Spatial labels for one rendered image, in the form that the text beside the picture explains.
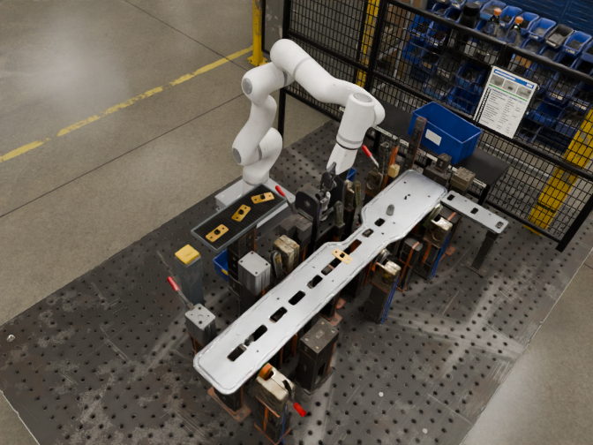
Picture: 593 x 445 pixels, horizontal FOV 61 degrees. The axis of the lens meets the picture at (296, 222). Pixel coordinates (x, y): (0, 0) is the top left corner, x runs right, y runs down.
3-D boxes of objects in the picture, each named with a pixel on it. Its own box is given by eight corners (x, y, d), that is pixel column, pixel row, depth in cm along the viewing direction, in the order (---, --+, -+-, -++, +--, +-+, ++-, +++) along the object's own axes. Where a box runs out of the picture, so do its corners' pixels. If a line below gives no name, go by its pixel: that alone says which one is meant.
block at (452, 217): (437, 267, 240) (454, 226, 219) (417, 253, 244) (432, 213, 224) (447, 255, 245) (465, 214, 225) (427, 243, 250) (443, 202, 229)
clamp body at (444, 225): (427, 285, 232) (448, 235, 207) (405, 271, 237) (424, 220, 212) (437, 274, 237) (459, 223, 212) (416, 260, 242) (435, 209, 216)
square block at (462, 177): (446, 235, 254) (468, 182, 228) (431, 226, 257) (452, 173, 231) (454, 226, 258) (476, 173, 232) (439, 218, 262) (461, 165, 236)
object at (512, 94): (513, 141, 237) (540, 83, 214) (469, 120, 246) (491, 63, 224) (514, 139, 238) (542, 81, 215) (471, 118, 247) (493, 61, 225)
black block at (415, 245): (404, 297, 226) (420, 256, 205) (384, 283, 231) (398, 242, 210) (414, 287, 231) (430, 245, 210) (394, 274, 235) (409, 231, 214)
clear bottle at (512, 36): (506, 65, 227) (523, 23, 213) (492, 60, 230) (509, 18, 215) (512, 61, 231) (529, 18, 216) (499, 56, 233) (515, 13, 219)
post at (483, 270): (483, 277, 237) (506, 237, 216) (462, 264, 242) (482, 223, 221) (489, 269, 240) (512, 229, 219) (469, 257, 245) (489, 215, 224)
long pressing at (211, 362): (233, 405, 158) (233, 403, 157) (185, 360, 168) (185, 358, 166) (450, 191, 234) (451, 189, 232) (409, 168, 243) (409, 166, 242)
